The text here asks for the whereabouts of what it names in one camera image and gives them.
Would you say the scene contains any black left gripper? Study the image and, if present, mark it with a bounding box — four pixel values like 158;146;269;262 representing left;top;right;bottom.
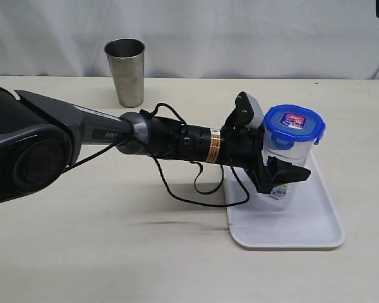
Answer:
222;92;311;194

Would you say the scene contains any clear plastic container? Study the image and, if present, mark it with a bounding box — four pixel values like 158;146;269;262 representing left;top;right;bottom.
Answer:
261;139;313;211

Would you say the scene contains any blue plastic lid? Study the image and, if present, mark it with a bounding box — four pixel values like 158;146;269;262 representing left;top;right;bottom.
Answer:
263;104;326;150

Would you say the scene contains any stainless steel cup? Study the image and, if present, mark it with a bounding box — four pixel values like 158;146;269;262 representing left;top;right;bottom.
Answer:
104;38;145;108

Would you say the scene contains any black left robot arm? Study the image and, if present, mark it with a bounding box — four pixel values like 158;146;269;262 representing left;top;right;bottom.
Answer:
0;87;310;203

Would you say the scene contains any white plastic tray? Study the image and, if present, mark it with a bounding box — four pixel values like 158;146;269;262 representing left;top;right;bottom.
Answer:
224;153;346;251

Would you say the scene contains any white backdrop cloth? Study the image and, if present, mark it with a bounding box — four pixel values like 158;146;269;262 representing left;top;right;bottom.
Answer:
0;1;379;80

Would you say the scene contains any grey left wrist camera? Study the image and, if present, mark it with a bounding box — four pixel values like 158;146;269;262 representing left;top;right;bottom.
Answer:
246;93;265;129

